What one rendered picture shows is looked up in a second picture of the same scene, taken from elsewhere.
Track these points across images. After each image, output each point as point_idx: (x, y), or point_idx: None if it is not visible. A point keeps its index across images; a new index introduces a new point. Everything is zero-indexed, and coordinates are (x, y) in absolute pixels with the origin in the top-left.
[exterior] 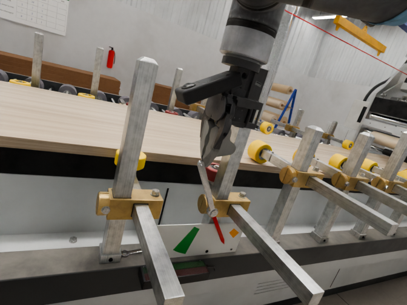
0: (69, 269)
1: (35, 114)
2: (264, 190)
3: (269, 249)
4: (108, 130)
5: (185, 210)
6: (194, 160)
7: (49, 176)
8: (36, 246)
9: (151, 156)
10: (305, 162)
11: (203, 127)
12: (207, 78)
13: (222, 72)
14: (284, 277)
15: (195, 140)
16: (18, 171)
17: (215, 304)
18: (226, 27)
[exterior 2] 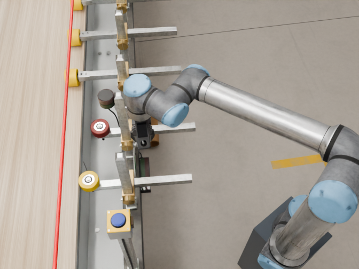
0: (139, 222)
1: (12, 248)
2: (85, 86)
3: (169, 130)
4: (34, 194)
5: (87, 154)
6: (80, 137)
7: (79, 234)
8: (100, 249)
9: (79, 167)
10: (126, 73)
11: (136, 138)
12: (140, 132)
13: (137, 122)
14: (182, 131)
15: (31, 120)
16: (78, 251)
17: None
18: (137, 115)
